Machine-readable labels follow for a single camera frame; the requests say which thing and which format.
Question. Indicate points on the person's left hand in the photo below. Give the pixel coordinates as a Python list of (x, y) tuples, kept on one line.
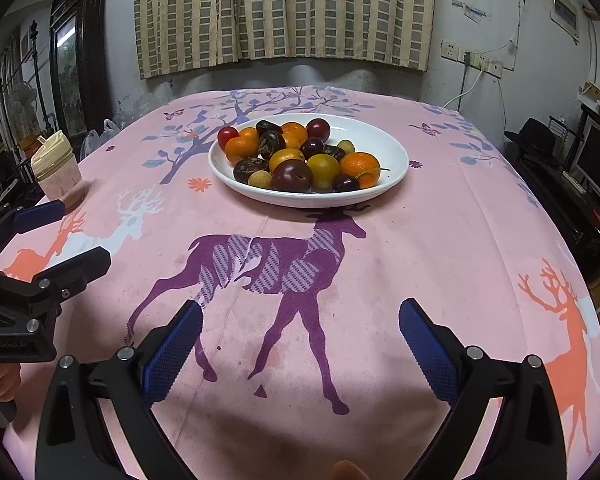
[(0, 382)]

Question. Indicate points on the electric fan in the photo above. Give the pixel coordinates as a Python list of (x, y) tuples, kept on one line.
[(20, 102)]

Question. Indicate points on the orange tomato pair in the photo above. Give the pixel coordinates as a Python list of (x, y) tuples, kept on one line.
[(235, 150)]

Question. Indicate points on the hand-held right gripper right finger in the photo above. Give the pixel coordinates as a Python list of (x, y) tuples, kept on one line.
[(425, 347)]

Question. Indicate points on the white wall socket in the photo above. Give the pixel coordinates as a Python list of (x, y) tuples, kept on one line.
[(495, 67), (475, 59), (449, 50)]

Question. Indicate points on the person's right hand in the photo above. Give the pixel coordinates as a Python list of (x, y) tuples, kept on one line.
[(347, 471)]

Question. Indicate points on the pink printed tablecloth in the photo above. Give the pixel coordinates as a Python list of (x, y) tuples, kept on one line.
[(405, 270)]

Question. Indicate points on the black hat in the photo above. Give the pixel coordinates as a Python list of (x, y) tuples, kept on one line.
[(535, 135)]

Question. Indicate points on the yellow plum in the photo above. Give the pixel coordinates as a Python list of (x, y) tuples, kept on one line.
[(322, 170)]

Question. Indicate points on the red plum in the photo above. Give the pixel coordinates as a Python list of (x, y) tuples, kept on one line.
[(226, 135), (317, 128)]

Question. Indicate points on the small yellow longan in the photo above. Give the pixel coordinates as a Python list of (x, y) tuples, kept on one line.
[(346, 146), (260, 181)]

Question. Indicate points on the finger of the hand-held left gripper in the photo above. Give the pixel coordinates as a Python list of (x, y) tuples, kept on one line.
[(80, 265), (40, 214)]

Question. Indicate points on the glass jar with cream lid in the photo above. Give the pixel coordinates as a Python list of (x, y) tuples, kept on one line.
[(55, 172)]

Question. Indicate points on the dark media desk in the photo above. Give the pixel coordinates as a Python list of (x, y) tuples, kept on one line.
[(555, 200)]

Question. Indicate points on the white oval plate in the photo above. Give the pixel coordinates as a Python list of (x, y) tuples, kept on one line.
[(385, 145)]

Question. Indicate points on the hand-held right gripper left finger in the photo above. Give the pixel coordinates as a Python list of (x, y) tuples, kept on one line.
[(177, 342)]

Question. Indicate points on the dark brown water chestnut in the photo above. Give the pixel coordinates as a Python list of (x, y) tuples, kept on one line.
[(333, 151), (267, 126), (250, 167), (271, 144)]

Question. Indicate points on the dark purple plum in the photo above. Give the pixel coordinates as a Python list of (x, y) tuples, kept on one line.
[(292, 175), (311, 147), (346, 183)]

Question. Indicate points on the paper wall label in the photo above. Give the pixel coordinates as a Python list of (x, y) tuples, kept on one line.
[(469, 11)]

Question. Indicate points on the dark wooden cabinet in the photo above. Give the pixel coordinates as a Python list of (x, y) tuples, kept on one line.
[(94, 35)]

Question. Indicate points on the cardboard box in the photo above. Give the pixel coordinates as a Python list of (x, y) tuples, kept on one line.
[(597, 97)]

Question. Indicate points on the beige checked curtain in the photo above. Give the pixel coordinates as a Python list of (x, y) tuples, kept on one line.
[(290, 10)]

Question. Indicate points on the white wall box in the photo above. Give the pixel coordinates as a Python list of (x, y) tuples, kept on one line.
[(565, 10)]

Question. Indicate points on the orange mandarin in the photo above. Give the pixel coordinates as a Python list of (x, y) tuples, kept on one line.
[(360, 166), (294, 132), (250, 136)]

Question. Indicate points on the clear plastic bag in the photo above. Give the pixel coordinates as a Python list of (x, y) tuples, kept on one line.
[(92, 142)]

